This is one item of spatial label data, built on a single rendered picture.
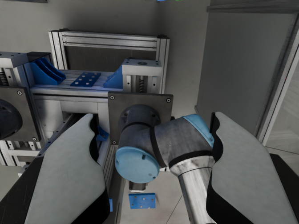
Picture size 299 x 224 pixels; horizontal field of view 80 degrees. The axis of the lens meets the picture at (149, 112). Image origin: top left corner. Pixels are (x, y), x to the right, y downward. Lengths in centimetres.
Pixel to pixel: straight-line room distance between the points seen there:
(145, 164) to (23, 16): 162
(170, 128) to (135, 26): 123
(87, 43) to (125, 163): 113
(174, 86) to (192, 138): 131
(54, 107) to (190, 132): 57
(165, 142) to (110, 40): 106
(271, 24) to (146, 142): 65
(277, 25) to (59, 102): 86
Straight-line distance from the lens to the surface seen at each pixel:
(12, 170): 229
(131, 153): 45
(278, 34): 82
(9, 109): 76
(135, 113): 58
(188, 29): 163
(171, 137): 45
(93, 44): 144
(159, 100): 61
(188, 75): 171
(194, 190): 43
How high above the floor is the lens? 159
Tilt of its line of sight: 61 degrees down
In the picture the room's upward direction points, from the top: 179 degrees clockwise
